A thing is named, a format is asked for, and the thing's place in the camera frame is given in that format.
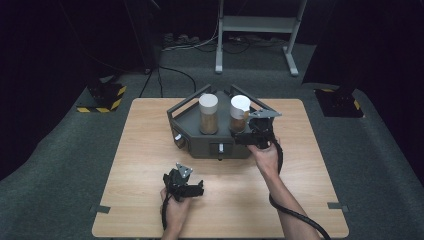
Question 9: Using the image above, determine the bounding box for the black yellow striped base plate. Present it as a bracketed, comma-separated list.
[75, 82, 128, 114]
[314, 87, 365, 119]

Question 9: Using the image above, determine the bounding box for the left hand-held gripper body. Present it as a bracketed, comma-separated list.
[162, 162, 194, 203]

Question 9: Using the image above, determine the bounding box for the person's left hand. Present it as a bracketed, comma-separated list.
[159, 187, 193, 232]

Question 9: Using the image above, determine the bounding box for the dark grey corner rack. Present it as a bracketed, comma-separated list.
[166, 83, 278, 162]

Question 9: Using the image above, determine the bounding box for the grey tape piece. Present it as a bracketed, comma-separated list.
[326, 201, 350, 214]
[89, 204, 112, 215]

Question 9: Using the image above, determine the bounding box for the black floor cable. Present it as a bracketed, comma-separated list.
[138, 65, 198, 99]

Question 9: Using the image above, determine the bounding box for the spice jar with grey lid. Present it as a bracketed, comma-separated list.
[198, 93, 220, 136]

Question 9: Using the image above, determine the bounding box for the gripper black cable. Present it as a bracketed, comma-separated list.
[161, 193, 172, 232]
[268, 139, 333, 240]

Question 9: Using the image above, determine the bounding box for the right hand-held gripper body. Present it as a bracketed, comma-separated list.
[247, 108, 283, 150]

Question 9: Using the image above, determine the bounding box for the white metal stand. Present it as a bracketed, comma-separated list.
[214, 0, 308, 77]

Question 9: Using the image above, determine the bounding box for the spice jar with white spout lid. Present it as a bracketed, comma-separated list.
[228, 94, 252, 135]

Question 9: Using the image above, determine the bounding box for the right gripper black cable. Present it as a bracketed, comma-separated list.
[268, 139, 333, 240]

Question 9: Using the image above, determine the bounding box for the person's right hand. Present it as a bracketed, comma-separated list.
[247, 137, 285, 179]

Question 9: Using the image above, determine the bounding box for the white floor cable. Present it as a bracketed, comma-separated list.
[161, 19, 222, 53]

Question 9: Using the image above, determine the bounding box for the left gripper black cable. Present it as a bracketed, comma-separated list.
[161, 193, 172, 232]

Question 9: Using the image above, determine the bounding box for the black cable bundle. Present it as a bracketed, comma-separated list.
[194, 34, 288, 55]

